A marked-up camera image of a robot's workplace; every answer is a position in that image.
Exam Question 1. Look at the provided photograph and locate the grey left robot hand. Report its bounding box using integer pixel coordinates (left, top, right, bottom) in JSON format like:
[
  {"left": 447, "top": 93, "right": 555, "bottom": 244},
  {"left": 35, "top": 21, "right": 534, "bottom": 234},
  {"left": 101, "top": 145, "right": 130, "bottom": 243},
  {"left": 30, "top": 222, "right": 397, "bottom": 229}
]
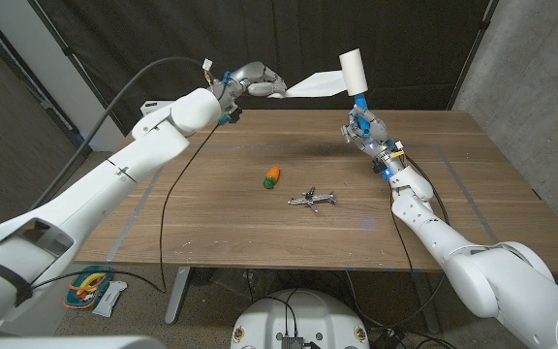
[{"left": 213, "top": 60, "right": 289, "bottom": 103}]

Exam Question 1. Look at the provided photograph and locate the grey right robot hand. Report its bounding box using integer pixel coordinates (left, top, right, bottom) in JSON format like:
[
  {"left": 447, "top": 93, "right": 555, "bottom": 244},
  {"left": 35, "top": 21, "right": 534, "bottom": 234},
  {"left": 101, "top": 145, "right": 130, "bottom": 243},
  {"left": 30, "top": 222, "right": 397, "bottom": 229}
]
[{"left": 340, "top": 104, "right": 406, "bottom": 169}]

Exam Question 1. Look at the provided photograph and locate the white lint roller sheet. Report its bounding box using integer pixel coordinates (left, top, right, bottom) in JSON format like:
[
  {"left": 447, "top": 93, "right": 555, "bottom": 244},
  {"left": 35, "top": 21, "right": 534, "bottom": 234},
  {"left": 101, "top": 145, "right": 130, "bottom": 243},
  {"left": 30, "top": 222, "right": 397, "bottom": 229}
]
[{"left": 283, "top": 70, "right": 348, "bottom": 100}]

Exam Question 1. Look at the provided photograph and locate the white lint roller blue handle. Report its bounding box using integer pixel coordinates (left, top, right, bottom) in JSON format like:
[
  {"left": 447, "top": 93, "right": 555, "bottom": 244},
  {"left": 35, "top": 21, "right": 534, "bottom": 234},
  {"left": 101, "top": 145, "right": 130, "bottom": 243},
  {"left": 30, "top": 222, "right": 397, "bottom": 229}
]
[{"left": 338, "top": 48, "right": 372, "bottom": 135}]

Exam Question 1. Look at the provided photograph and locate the silver toy airplane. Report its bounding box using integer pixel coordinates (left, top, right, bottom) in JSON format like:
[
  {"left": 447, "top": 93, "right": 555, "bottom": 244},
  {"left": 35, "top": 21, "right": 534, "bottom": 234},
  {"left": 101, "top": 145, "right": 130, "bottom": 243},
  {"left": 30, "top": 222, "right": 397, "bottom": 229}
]
[{"left": 287, "top": 186, "right": 337, "bottom": 213}]

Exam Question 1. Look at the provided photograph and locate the orange green toy carrot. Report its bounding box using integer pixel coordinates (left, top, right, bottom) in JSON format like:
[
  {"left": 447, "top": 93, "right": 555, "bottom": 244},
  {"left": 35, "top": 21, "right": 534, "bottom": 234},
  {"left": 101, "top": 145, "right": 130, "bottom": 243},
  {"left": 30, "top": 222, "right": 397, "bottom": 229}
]
[{"left": 263, "top": 166, "right": 281, "bottom": 190}]

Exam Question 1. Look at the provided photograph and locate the black backdrop curtain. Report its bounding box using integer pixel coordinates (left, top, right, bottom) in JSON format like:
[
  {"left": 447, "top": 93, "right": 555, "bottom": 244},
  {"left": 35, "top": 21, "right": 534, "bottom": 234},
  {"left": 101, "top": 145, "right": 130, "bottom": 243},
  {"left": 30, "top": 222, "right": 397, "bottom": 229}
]
[{"left": 34, "top": 0, "right": 493, "bottom": 135}]

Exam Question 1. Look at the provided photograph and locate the black backdrop stand pole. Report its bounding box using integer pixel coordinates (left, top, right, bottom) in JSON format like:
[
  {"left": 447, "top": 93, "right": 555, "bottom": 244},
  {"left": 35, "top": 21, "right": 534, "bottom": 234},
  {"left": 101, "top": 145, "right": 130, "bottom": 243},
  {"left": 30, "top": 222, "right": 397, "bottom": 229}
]
[
  {"left": 26, "top": 0, "right": 128, "bottom": 136},
  {"left": 446, "top": 0, "right": 499, "bottom": 111}
]

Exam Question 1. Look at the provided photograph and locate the grey table leg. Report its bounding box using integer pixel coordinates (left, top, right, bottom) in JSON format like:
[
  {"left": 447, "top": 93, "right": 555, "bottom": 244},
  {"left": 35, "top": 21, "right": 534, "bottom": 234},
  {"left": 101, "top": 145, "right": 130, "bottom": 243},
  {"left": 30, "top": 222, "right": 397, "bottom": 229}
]
[
  {"left": 165, "top": 266, "right": 193, "bottom": 325},
  {"left": 410, "top": 270, "right": 443, "bottom": 335}
]

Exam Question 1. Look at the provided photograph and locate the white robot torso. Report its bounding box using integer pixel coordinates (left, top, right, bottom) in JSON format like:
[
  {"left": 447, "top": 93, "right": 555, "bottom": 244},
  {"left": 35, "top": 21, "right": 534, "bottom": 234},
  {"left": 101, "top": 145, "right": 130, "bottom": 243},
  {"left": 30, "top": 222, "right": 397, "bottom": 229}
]
[{"left": 230, "top": 289, "right": 371, "bottom": 349}]

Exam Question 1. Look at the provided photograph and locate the black floor adapter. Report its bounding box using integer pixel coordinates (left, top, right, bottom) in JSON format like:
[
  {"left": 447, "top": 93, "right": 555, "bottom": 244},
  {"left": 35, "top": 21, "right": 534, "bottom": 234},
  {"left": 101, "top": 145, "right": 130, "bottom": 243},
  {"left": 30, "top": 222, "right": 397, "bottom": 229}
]
[{"left": 369, "top": 329, "right": 409, "bottom": 349}]

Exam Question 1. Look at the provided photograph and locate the white floor device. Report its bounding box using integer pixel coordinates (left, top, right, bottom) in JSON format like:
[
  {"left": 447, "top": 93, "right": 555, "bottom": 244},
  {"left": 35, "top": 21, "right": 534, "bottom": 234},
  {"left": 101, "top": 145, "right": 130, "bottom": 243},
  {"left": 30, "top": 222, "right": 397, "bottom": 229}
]
[{"left": 92, "top": 280, "right": 129, "bottom": 319}]

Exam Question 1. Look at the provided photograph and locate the teal orange yellow floor object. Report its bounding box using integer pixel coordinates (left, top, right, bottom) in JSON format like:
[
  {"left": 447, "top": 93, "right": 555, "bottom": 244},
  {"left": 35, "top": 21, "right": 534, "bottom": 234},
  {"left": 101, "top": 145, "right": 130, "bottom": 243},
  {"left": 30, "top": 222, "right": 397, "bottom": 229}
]
[{"left": 63, "top": 265, "right": 114, "bottom": 310}]

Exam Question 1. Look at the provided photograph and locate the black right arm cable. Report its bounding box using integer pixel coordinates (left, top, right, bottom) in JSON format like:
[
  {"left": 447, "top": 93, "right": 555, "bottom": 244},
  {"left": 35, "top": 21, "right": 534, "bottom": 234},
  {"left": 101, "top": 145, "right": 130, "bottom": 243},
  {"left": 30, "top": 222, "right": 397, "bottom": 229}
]
[{"left": 356, "top": 153, "right": 450, "bottom": 331}]

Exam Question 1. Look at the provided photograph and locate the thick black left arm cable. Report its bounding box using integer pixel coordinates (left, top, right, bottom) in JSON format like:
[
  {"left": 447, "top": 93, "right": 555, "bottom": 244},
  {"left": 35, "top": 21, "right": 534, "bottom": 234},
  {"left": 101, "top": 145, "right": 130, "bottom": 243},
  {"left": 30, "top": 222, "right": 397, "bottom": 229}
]
[{"left": 31, "top": 56, "right": 207, "bottom": 209}]

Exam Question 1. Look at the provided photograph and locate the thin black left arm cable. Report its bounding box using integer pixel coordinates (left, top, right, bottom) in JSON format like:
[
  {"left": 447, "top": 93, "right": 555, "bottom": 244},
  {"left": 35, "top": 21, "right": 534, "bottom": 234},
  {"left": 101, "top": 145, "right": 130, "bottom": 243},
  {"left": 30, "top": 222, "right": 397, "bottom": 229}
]
[{"left": 30, "top": 120, "right": 222, "bottom": 295}]

